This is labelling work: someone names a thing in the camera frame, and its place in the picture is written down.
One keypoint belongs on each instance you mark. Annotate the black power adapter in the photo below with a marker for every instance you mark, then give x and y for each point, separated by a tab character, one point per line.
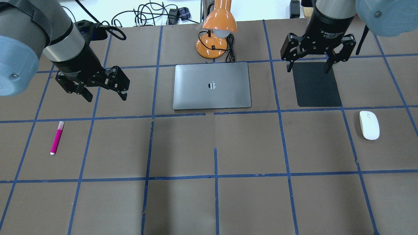
172	16

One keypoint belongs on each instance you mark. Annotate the pink marker pen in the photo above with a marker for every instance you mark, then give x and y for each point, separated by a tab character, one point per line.
57	138

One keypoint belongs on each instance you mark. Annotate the white computer mouse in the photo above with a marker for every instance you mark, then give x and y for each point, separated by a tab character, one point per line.
369	125

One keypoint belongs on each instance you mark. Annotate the orange desk lamp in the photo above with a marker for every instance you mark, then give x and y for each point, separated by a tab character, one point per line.
216	39

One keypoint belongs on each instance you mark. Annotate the grey laptop notebook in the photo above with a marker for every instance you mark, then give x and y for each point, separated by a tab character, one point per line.
212	86

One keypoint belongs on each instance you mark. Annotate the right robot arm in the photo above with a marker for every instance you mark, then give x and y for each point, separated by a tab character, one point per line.
386	18

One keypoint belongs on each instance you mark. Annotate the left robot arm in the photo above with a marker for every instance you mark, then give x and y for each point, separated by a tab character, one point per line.
32	28

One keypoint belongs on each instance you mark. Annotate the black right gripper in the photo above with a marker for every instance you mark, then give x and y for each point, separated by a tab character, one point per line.
327	26

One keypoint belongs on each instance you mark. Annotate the black mousepad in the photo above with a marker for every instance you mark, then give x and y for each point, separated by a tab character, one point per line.
314	87

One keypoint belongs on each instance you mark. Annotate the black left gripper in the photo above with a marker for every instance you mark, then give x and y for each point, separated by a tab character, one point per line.
79	63

